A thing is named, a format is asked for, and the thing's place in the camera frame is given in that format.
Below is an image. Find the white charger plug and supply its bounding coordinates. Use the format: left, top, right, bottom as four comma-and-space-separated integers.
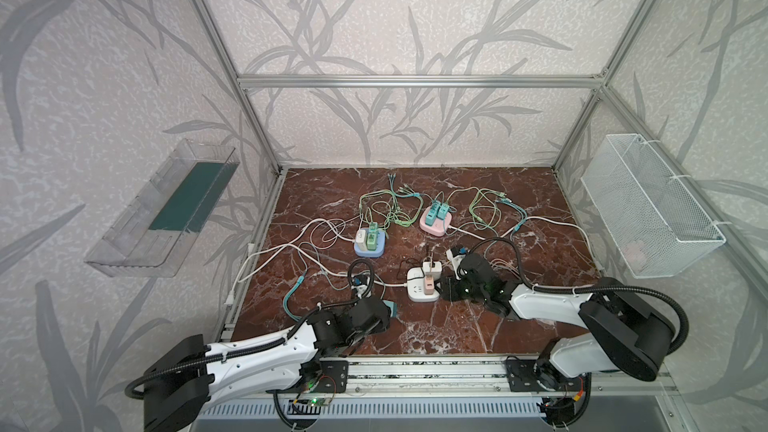
421, 261, 443, 280

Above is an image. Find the teal charger plug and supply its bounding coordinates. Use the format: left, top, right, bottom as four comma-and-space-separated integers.
383, 300, 397, 318

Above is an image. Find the white power strip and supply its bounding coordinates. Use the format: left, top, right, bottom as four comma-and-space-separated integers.
406, 267, 439, 303

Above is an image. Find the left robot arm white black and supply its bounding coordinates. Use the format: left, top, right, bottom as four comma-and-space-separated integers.
124, 296, 392, 431

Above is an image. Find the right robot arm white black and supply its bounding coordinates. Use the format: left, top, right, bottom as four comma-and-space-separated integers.
438, 247, 690, 390

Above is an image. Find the pink power strip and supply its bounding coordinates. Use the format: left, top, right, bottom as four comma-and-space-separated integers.
419, 202, 452, 237

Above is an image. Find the blue power strip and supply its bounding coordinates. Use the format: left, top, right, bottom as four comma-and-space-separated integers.
353, 228, 386, 258

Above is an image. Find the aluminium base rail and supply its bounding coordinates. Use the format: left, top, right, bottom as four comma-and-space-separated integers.
205, 355, 678, 407

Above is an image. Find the teal charger cable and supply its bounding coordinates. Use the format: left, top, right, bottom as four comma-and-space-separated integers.
281, 274, 308, 322

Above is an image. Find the green cable bundle right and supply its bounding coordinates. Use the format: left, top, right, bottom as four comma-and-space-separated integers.
452, 187, 529, 235

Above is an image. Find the green cable bundle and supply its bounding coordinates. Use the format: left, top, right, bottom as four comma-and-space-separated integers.
452, 187, 529, 235
357, 187, 425, 230

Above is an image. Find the green cable bundle left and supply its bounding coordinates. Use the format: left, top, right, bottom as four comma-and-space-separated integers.
357, 187, 425, 230

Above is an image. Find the white power cord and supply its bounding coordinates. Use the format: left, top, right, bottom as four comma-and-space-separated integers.
224, 217, 409, 307

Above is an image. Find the white wire mesh basket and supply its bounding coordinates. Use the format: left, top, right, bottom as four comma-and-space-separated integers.
581, 134, 726, 279

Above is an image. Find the clear plastic wall bin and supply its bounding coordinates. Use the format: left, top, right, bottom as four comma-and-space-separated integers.
85, 139, 240, 278

